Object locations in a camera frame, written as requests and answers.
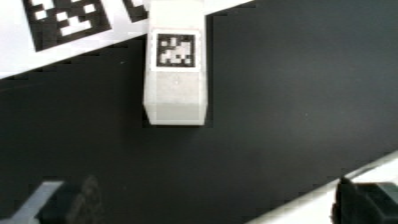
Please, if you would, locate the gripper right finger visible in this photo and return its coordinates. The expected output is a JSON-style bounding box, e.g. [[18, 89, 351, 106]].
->
[[331, 178, 398, 224]]

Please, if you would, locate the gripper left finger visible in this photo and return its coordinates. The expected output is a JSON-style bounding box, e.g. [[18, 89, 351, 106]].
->
[[6, 176, 105, 224]]

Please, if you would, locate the white table leg with tag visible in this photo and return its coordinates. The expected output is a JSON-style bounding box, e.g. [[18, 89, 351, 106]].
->
[[144, 0, 208, 126]]

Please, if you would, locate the white square tabletop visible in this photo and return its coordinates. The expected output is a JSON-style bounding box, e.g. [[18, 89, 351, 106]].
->
[[248, 158, 398, 224]]

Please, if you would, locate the white sheet with tags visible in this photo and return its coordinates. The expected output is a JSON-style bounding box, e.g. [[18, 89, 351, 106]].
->
[[0, 0, 256, 80]]

